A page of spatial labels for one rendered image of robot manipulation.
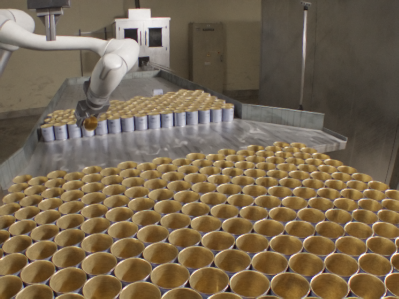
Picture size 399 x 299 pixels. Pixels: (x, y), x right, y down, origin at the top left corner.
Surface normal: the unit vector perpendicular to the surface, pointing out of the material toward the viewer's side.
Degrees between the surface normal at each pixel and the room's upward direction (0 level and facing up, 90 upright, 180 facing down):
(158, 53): 90
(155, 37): 90
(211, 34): 90
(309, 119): 90
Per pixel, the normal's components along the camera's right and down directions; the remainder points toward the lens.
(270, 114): -0.43, 0.32
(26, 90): 0.34, 0.33
